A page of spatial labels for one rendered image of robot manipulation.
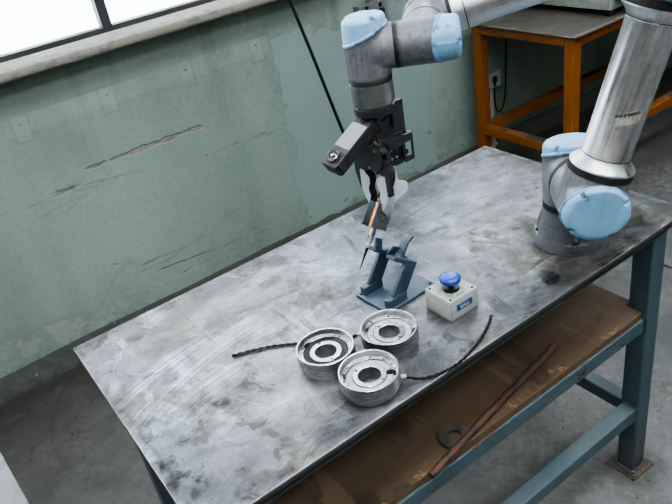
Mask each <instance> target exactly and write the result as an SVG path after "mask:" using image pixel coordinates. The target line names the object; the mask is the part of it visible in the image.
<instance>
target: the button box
mask: <svg viewBox="0 0 672 504"><path fill-rule="evenodd" d="M425 296H426V305H427V308H428V309H429V310H431V311H433V312H434V313H436V314H438V315H440V316H441V317H443V318H445V319H446V320H448V321H450V322H451V323H453V322H454V321H456V320H457V319H459V318H461V317H462V316H464V315H465V314H467V313H469V312H470V311H472V310H473V309H475V308H476V307H478V291H477V287H476V286H474V285H472V284H470V283H468V282H466V281H464V280H462V279H461V281H460V282H459V283H458V284H457V285H454V287H453V288H448V287H447V286H445V285H442V284H441V283H440V282H439V281H438V282H436V283H434V284H433V285H431V286H429V287H428V288H426V289H425Z"/></svg>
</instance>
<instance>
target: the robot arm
mask: <svg viewBox="0 0 672 504"><path fill-rule="evenodd" d="M546 1H549V0H410V1H409V2H408V3H407V4H406V6H405V8H404V10H403V13H402V17H401V20H399V21H392V22H391V21H389V22H387V19H386V18H385V14H384V12H382V11H380V10H363V11H358V12H354V13H351V14H349V15H347V16H346V17H345V18H344V19H343V20H342V22H341V32H342V41H343V45H342V48H343V49H344V54H345V61H346V67H347V74H348V80H349V87H350V93H351V100H352V105H353V106H354V113H355V116H356V118H355V119H354V120H353V122H352V123H351V124H350V125H349V127H348V128H347V129H346V130H345V132H344V133H343V134H342V135H341V137H340V138H339V139H338V140H337V142H336V143H335V144H334V146H333V147H332V148H331V149H330V151H329V152H328V153H327V154H326V156H325V157H324V158H323V159H322V164H323V165H324V166H325V167H326V169H327V170H328V171H330V172H332V173H334V174H337V175H339V176H343V175H344V174H345V173H346V171H347V170H348V169H349V168H350V166H351V165H352V164H353V163H354V165H355V171H356V174H357V177H358V180H359V183H360V186H361V187H362V189H363V192H364V194H365V196H366V198H367V200H368V202H370V200H371V201H375V202H376V201H377V202H378V200H377V194H378V193H379V192H380V201H381V204H382V209H381V210H382V211H383V212H384V214H385V215H386V216H387V217H390V216H391V215H392V212H393V209H394V204H395V202H396V201H397V200H398V199H399V198H400V197H401V196H402V195H403V194H404V193H405V192H406V191H407V189H408V183H407V182H406V181H403V180H398V178H397V174H396V171H395V169H394V167H393V166H397V165H399V164H401V163H403V162H404V161H405V162H408V161H410V160H412V159H414V158H415V153H414V144H413V135H412V131H408V130H406V129H405V120H404V112H403V103H402V98H395V94H394V85H393V77H392V68H400V67H408V66H416V65H423V64H430V63H443V62H444V61H449V60H455V59H458V58H459V57H460V56H461V54H462V36H461V31H463V30H466V29H469V28H471V27H474V26H477V25H480V24H483V23H486V22H489V21H491V20H494V19H497V18H500V17H503V16H506V15H509V14H511V13H514V12H517V11H520V10H523V9H526V8H529V7H531V6H534V5H537V4H540V3H543V2H546ZM621 1H622V3H623V5H624V7H625V9H626V14H625V17H624V20H623V23H622V26H621V29H620V32H619V35H618V38H617V41H616V44H615V47H614V50H613V53H612V56H611V59H610V63H609V66H608V69H607V72H606V75H605V78H604V81H603V84H602V87H601V90H600V93H599V96H598V99H597V102H596V105H595V108H594V111H593V114H592V117H591V120H590V123H589V126H588V129H587V132H586V133H566V134H560V135H556V136H553V137H551V138H549V139H547V140H546V141H545V142H544V143H543V146H542V154H541V157H542V208H541V211H540V213H539V216H538V219H537V221H536V224H535V227H534V242H535V244H536V245H537V246H538V247H539V248H540V249H542V250H543V251H545V252H547V253H550V254H553V255H557V256H564V257H580V256H586V255H590V254H594V253H596V252H598V251H600V250H602V249H603V248H604V247H605V246H606V245H607V244H608V241H609V236H610V235H612V234H615V233H617V232H618V231H620V230H621V229H622V228H623V227H624V226H625V225H626V223H627V222H628V220H629V218H630V215H631V201H630V199H629V197H628V196H627V195H628V192H629V189H630V187H631V184H632V181H633V179H634V176H635V173H636V169H635V167H634V165H633V164H632V162H631V158H632V155H633V152H634V150H635V147H636V144H637V142H638V139H639V137H640V134H641V131H642V129H643V126H644V123H645V121H646V118H647V115H648V113H649V110H650V107H651V105H652V102H653V99H654V97H655V94H656V91H657V89H658V86H659V84H660V81H661V78H662V76H663V73H664V70H665V68H666V65H667V62H668V60H669V57H670V54H671V52H672V0H621ZM404 133H406V134H404ZM402 134H404V135H402ZM410 140H411V149H412V153H410V154H408V148H406V146H405V143H406V142H408V141H410ZM406 154H408V155H406ZM404 158H405V159H404Z"/></svg>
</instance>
